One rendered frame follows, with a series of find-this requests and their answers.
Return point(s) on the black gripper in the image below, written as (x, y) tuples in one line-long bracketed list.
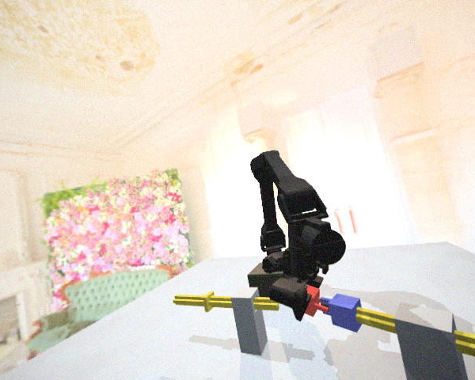
[(292, 292)]

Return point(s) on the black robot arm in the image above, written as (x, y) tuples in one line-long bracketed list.
[(306, 231)]

